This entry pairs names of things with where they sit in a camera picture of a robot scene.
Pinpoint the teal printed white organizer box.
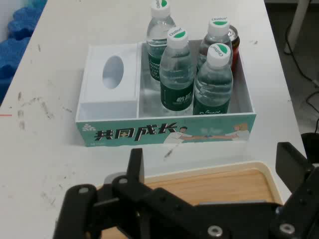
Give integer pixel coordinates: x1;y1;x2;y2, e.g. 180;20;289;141
75;39;257;148

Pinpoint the red soda can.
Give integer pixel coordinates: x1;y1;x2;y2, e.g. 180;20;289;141
228;24;241;72

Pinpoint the wooden tray with cream rim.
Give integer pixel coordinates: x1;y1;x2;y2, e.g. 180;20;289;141
96;161;284;207

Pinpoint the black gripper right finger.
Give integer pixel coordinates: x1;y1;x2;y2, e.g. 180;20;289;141
270;142;319;239

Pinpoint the green label water bottle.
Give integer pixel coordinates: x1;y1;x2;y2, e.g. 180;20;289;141
192;42;234;116
196;18;234;73
146;0;176;82
159;26;195;112

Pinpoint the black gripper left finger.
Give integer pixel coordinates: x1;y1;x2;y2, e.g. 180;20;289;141
53;148;200;239

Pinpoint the black round floor object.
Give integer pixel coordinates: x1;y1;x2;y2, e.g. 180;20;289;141
300;133;319;165

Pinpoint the black floor cable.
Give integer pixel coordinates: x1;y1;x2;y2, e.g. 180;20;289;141
306;90;319;108
285;14;319;87

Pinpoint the dark blue foam block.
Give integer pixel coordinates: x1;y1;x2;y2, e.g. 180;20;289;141
0;37;31;102
7;0;48;40

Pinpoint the white furniture leg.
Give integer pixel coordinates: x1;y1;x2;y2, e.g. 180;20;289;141
284;0;315;54

